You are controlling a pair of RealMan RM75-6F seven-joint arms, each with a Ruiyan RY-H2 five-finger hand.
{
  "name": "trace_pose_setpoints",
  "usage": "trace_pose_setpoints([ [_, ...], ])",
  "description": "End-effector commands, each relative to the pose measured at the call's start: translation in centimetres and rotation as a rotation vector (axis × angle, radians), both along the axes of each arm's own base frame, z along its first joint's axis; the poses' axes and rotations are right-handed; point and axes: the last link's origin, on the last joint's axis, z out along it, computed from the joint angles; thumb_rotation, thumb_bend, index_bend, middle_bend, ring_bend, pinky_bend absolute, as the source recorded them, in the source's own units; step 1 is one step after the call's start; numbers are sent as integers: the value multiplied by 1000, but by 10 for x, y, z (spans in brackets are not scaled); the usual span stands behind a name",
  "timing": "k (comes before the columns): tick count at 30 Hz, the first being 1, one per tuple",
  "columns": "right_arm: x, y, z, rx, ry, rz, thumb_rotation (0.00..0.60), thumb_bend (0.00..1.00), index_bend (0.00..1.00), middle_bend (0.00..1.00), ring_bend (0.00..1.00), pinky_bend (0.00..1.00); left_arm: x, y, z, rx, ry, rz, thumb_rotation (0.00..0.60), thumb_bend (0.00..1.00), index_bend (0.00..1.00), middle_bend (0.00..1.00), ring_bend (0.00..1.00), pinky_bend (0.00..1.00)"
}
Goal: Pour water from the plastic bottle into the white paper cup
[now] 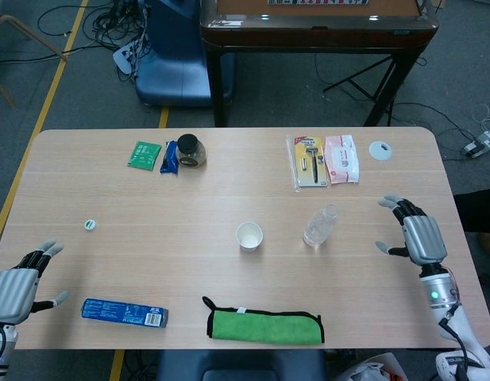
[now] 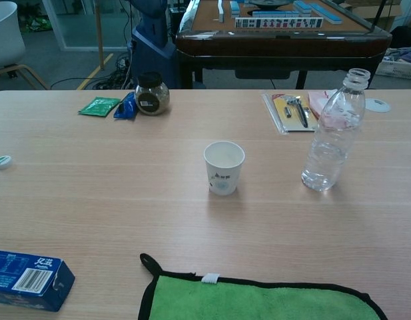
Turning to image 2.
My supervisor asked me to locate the transparent plastic bottle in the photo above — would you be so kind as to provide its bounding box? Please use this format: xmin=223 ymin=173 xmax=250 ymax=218
xmin=300 ymin=67 xmax=371 ymax=192

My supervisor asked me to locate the white paper cup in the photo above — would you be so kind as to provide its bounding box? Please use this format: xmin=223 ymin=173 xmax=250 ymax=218
xmin=203 ymin=141 xmax=246 ymax=197

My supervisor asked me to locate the face-up mahjong tile row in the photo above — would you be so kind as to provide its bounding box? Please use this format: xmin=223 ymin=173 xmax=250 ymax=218
xmin=234 ymin=17 xmax=324 ymax=29

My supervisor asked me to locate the white round cable grommet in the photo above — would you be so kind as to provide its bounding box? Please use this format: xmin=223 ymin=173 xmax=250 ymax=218
xmin=364 ymin=97 xmax=392 ymax=113

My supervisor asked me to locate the green microfiber cloth black trim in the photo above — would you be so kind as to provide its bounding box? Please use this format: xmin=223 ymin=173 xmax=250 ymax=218
xmin=137 ymin=253 xmax=389 ymax=320

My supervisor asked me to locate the blue machine base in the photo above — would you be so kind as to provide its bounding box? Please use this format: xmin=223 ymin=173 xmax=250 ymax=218
xmin=127 ymin=0 xmax=181 ymax=90

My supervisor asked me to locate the glass jar with black lid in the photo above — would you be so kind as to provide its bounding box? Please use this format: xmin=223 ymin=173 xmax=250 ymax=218
xmin=134 ymin=71 xmax=171 ymax=117

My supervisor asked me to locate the wooden pole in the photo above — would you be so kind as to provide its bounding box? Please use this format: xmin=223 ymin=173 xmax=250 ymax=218
xmin=93 ymin=0 xmax=106 ymax=71

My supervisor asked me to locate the razor blister pack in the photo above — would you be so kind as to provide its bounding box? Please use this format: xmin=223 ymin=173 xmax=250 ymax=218
xmin=261 ymin=91 xmax=321 ymax=135

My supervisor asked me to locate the white plastic laundry basket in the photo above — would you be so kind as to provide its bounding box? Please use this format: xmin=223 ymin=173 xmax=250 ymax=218
xmin=374 ymin=49 xmax=411 ymax=81

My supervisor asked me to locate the dark wood mahjong table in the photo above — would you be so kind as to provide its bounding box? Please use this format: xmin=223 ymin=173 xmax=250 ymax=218
xmin=175 ymin=0 xmax=392 ymax=90

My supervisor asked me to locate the pink wet wipes pack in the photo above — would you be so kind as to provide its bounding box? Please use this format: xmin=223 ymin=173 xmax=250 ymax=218
xmin=307 ymin=88 xmax=362 ymax=131

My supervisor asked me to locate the white chair with wooden legs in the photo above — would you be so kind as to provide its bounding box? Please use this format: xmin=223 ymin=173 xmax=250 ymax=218
xmin=0 ymin=1 xmax=49 ymax=91

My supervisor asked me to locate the green sachet packet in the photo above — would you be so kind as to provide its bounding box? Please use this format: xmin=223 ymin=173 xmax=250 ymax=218
xmin=78 ymin=96 xmax=122 ymax=118

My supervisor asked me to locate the blue snack wrapper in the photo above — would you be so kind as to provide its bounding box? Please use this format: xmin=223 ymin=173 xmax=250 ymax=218
xmin=113 ymin=92 xmax=139 ymax=121

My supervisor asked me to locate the blue cardboard box with barcode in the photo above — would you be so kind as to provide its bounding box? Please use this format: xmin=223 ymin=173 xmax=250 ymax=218
xmin=0 ymin=249 xmax=76 ymax=313

